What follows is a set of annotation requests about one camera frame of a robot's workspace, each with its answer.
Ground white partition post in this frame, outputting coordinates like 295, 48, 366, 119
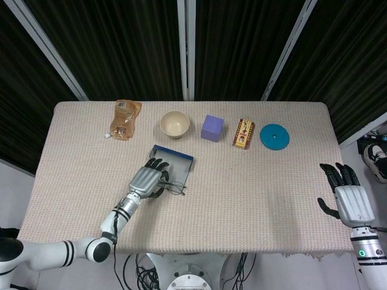
11, 0, 89, 102
261, 0, 318, 102
177, 0, 197, 102

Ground yellow red carton box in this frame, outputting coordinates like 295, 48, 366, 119
232, 118, 255, 150

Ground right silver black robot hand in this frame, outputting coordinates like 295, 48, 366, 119
317, 162, 376, 228

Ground blue glasses case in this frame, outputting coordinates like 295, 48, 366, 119
147, 144, 195, 185

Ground teal round disc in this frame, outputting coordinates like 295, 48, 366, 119
259, 123, 290, 151

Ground beige bowl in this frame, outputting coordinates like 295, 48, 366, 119
160, 111, 190, 140

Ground black floor cable bundle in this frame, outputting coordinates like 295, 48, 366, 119
222, 252, 258, 290
123, 253, 161, 290

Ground white partition base rail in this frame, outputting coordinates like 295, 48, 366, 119
337, 112, 387, 149

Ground thin-rimmed eyeglasses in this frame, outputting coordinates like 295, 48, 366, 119
158, 180, 187, 196

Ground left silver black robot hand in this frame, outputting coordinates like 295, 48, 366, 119
128, 158, 171, 200

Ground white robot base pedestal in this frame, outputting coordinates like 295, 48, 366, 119
145, 252, 233, 290

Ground black white sneaker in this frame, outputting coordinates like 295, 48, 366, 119
362, 143, 387, 184

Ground black pleated curtain panel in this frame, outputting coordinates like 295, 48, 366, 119
0, 0, 79, 175
268, 0, 387, 144
25, 0, 185, 102
193, 0, 303, 102

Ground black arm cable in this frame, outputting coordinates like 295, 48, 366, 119
111, 208, 126, 290

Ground pink white woven tablecloth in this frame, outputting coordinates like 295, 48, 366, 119
16, 101, 359, 259

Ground purple cube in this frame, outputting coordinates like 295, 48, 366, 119
200, 114, 225, 143

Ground brown spout pouch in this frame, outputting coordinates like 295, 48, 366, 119
104, 99, 142, 141

